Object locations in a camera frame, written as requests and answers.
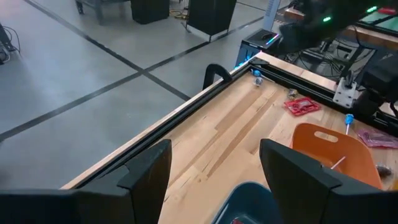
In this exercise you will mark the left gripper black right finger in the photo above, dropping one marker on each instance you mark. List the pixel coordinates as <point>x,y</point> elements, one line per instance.
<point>311,199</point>

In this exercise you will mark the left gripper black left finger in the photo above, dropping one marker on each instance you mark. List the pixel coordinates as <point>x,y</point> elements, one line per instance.
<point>93,205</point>

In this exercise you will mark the orange plastic bin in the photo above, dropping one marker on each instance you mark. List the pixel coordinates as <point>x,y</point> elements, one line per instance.
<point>357,161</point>

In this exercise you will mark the teal plastic bin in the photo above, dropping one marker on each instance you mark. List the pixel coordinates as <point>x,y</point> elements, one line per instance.
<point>248,202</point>

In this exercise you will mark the red candy packet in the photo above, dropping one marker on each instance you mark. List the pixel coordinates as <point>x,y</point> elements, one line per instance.
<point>237,221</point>
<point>301,106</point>

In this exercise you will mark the chocolate candy clear wrapper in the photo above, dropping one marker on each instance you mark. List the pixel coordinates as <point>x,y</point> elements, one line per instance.
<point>384,171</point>
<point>292,94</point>

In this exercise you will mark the pink clear candy packet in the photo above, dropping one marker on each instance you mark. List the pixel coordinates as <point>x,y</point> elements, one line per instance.
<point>377,139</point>

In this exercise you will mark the clear lollipop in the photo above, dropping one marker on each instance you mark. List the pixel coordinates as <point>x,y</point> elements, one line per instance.
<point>258,81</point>

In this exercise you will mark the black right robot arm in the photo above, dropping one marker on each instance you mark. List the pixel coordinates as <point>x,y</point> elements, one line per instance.
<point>379,77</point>

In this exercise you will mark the black computer tower with lights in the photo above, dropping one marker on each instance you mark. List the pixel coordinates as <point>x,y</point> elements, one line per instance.
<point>255,43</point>

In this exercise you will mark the background wooden table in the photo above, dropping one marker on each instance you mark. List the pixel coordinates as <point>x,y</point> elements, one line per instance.
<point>373,37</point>

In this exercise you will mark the white standing sign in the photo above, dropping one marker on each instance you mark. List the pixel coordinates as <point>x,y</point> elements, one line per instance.
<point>271,14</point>

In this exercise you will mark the grey metal table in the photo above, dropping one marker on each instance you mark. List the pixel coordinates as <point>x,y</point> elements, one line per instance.
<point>90,4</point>

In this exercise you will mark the black equipment cabinet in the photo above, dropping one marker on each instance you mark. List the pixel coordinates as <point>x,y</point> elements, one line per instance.
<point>149,11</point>
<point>211,15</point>

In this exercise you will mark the white arm base bracket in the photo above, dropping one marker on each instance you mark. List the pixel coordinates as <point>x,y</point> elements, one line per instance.
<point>343,95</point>

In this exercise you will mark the black frame clamp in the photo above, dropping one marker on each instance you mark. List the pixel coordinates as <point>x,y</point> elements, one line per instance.
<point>214,67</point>

